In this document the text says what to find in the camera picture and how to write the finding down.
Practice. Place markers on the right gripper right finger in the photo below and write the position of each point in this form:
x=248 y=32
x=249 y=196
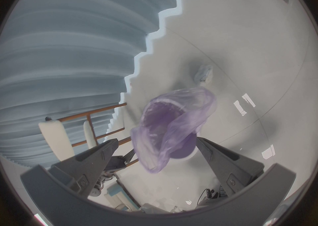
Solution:
x=233 y=167

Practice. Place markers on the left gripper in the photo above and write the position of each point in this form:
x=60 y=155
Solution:
x=116 y=162

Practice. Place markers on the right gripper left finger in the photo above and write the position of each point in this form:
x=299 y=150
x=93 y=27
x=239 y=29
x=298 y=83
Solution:
x=84 y=167

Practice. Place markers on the purple plastic bag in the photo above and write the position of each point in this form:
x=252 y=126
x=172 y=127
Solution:
x=174 y=120

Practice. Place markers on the clear plastic wrapper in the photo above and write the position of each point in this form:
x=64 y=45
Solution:
x=203 y=73

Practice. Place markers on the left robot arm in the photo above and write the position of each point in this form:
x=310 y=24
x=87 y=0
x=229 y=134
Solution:
x=105 y=179

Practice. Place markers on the white trash bin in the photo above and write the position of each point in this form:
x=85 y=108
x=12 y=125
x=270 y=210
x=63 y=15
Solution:
x=194 y=154

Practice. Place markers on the white cushioned wooden chair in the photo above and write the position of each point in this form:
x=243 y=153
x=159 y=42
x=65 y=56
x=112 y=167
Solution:
x=57 y=138

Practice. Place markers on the pale blue curtain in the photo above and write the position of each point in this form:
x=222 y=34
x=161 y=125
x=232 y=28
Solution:
x=74 y=46

